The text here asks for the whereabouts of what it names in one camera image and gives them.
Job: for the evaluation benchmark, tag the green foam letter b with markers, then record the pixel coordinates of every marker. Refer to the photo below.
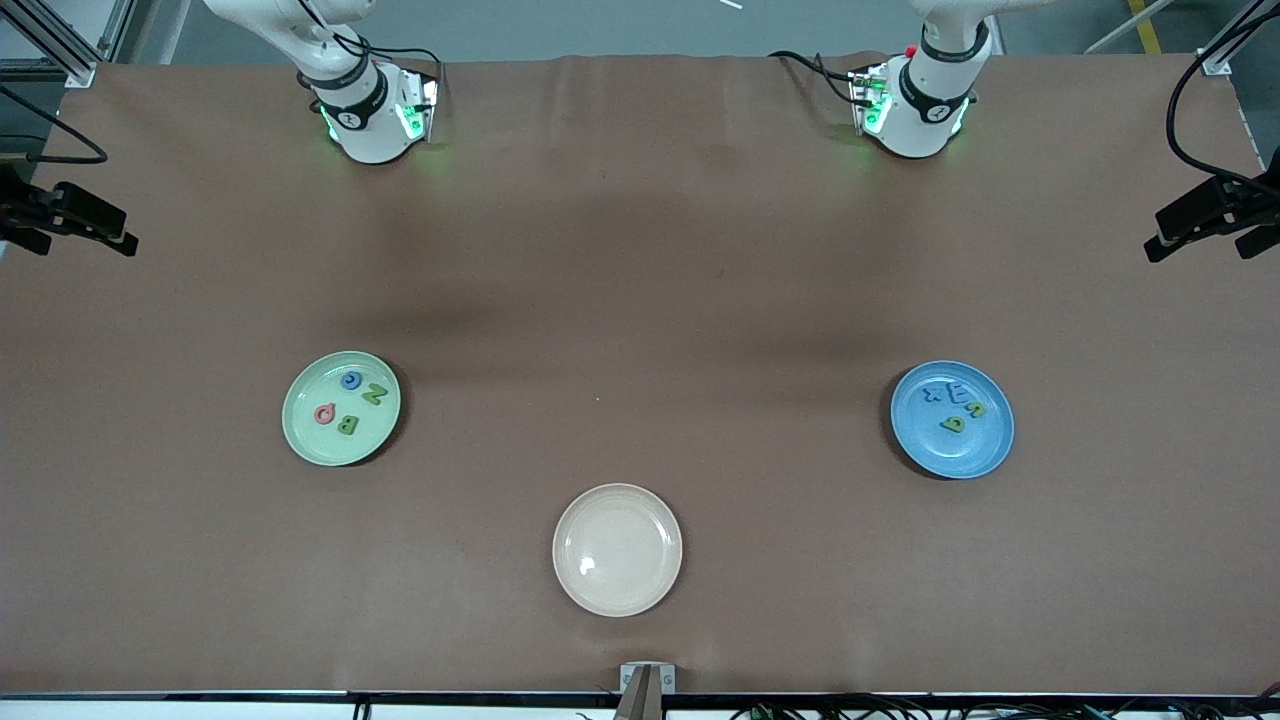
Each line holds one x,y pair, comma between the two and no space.
955,423
347,425

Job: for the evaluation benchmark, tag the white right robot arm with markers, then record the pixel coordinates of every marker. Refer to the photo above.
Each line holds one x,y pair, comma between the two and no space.
365,130

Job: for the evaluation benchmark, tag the beige plate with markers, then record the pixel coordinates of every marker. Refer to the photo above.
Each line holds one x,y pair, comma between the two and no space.
617,550

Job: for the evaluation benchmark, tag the aluminium frame post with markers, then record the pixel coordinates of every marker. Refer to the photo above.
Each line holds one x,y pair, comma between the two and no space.
80,72
1215,62

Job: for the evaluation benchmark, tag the pink foam letter Q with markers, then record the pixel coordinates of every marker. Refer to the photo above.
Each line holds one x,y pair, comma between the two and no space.
325,413

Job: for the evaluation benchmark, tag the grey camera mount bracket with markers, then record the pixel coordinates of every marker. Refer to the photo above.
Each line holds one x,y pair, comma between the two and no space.
648,690

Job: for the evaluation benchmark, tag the blue plate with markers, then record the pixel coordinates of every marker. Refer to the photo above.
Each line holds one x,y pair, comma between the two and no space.
960,455

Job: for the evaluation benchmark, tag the brown table mat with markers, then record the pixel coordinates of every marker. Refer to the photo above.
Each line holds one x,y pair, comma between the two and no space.
640,250

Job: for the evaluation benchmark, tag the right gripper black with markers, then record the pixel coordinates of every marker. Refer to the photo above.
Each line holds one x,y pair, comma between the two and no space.
40,211

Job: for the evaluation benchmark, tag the blue foam letter E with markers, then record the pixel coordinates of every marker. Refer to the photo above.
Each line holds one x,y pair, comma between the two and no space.
957,395

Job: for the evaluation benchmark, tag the green plate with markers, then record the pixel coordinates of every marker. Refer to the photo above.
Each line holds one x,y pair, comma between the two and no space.
340,445

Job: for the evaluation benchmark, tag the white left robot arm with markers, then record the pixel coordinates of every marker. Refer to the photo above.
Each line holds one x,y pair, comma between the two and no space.
925,120

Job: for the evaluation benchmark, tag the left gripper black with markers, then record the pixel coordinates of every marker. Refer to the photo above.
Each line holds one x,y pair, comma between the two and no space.
1232,203

